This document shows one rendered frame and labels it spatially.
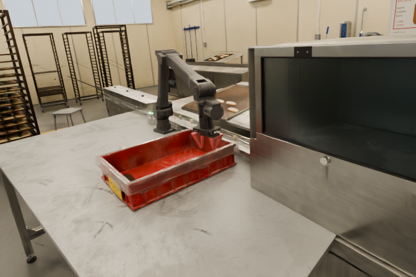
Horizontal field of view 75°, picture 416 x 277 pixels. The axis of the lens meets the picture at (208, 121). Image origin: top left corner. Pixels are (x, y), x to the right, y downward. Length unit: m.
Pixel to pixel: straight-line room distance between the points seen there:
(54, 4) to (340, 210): 8.30
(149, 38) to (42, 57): 3.06
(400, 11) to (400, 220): 1.20
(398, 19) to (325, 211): 1.16
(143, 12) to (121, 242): 8.60
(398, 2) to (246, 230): 1.35
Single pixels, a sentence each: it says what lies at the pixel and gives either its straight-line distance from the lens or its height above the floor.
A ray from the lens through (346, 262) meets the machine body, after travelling 0.87.
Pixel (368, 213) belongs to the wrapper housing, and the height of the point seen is 0.92.
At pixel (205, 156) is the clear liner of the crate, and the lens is 1.02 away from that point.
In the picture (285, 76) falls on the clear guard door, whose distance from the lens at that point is 0.77.
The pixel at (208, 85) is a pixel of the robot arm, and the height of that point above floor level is 1.17.
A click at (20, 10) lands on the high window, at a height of 2.40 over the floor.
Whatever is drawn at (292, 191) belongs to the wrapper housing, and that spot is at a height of 0.88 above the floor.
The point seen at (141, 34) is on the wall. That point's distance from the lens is 9.08.
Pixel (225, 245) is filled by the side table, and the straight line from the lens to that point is 0.77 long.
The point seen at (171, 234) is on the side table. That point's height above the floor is 0.82.
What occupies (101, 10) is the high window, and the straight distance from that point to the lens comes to 8.79.
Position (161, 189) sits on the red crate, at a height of 0.85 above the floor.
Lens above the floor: 1.33
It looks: 16 degrees down
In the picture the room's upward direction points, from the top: 4 degrees counter-clockwise
